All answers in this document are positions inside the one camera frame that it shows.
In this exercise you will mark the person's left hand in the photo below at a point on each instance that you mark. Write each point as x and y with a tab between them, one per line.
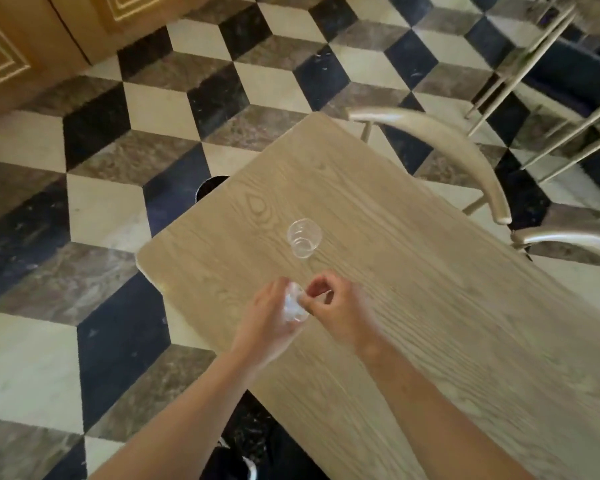
262	327

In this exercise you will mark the person's right hand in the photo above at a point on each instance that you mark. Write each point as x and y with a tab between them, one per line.
347	314

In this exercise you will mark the person's left fingers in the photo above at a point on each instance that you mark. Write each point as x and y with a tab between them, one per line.
279	292

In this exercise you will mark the person's right thumb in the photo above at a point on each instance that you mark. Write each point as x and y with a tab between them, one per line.
314	300

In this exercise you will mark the clear plastic cup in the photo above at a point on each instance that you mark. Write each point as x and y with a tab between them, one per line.
304	238
294	307

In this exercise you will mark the person's left forearm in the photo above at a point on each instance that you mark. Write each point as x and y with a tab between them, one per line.
190	419

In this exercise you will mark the person's right forearm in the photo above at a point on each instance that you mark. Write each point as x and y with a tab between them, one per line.
425	409

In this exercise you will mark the person's black trouser leg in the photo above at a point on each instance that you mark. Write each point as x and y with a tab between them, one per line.
280	444

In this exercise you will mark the person's black white shoe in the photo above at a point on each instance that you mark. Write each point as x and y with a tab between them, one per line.
240	464

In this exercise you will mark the beige curved-back chair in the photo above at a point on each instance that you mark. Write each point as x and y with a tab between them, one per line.
570	240
450	144

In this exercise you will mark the beige spindle chair dark seat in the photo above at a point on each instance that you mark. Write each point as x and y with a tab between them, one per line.
555	69

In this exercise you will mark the brown wooden cabinet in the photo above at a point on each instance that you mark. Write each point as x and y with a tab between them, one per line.
25	49

